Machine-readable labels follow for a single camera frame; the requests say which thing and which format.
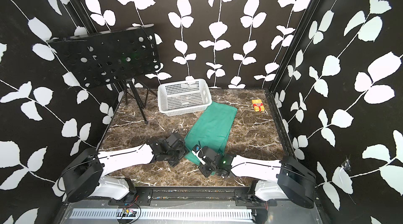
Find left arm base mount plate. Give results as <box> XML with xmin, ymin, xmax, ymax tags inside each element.
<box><xmin>108</xmin><ymin>187</ymin><xmax>153</xmax><ymax>207</ymax></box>

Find green long pants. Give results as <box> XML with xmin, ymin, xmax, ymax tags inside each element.
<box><xmin>185</xmin><ymin>102</ymin><xmax>237</xmax><ymax>165</ymax></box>

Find white plastic basket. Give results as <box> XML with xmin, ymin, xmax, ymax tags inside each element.
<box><xmin>157</xmin><ymin>79</ymin><xmax>212</xmax><ymax>117</ymax></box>

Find white slotted cable duct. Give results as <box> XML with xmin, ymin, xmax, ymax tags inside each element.
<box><xmin>68</xmin><ymin>208</ymin><xmax>254</xmax><ymax>221</ymax></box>

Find black perforated music stand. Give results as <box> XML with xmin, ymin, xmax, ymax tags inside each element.
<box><xmin>48</xmin><ymin>24</ymin><xmax>161</xmax><ymax>111</ymax></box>

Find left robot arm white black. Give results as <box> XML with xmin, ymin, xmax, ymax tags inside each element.
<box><xmin>60</xmin><ymin>132</ymin><xmax>189</xmax><ymax>204</ymax></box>

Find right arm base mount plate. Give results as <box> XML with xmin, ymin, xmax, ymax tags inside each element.
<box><xmin>233</xmin><ymin>188</ymin><xmax>278</xmax><ymax>208</ymax></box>

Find yellow red small box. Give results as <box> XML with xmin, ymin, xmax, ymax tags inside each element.
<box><xmin>252</xmin><ymin>99</ymin><xmax>265</xmax><ymax>112</ymax></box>

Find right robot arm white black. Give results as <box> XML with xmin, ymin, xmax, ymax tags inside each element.
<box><xmin>192</xmin><ymin>145</ymin><xmax>316</xmax><ymax>209</ymax></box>

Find small green circuit board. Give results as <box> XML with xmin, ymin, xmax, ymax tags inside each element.
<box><xmin>116</xmin><ymin>208</ymin><xmax>138</xmax><ymax>219</ymax></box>

